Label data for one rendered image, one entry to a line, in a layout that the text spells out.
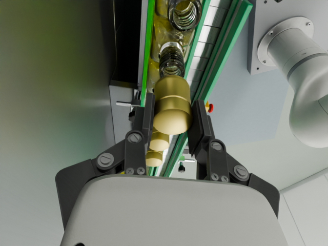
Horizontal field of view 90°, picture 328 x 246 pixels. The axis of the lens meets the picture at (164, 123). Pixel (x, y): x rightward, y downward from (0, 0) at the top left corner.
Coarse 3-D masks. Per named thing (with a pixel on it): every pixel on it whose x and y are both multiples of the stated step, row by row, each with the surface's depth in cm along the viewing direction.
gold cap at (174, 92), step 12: (156, 84) 15; (168, 84) 14; (180, 84) 14; (156, 96) 14; (168, 96) 13; (180, 96) 13; (156, 108) 13; (168, 108) 12; (180, 108) 12; (156, 120) 13; (168, 120) 13; (180, 120) 13; (192, 120) 13; (168, 132) 14; (180, 132) 14
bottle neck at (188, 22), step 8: (168, 0) 15; (176, 0) 13; (192, 0) 13; (168, 8) 14; (192, 8) 16; (200, 8) 14; (168, 16) 14; (176, 16) 16; (184, 16) 16; (192, 16) 15; (200, 16) 14; (176, 24) 15; (184, 24) 15; (192, 24) 14
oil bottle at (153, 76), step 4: (148, 60) 26; (148, 64) 25; (152, 64) 25; (156, 64) 25; (148, 68) 25; (152, 68) 25; (156, 68) 25; (148, 72) 25; (152, 72) 25; (156, 72) 24; (148, 76) 25; (152, 76) 25; (156, 76) 25; (148, 80) 26; (152, 80) 25; (156, 80) 25; (148, 84) 26; (152, 84) 26; (148, 88) 27; (152, 88) 26; (152, 92) 27
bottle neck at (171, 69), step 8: (168, 48) 19; (176, 48) 19; (160, 56) 20; (168, 56) 18; (176, 56) 18; (160, 64) 18; (168, 64) 17; (176, 64) 17; (160, 72) 18; (168, 72) 20; (176, 72) 20; (184, 72) 18
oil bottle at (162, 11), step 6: (156, 0) 18; (162, 0) 17; (186, 0) 19; (156, 6) 19; (162, 6) 18; (180, 6) 20; (186, 6) 20; (156, 12) 19; (162, 12) 18; (162, 18) 19
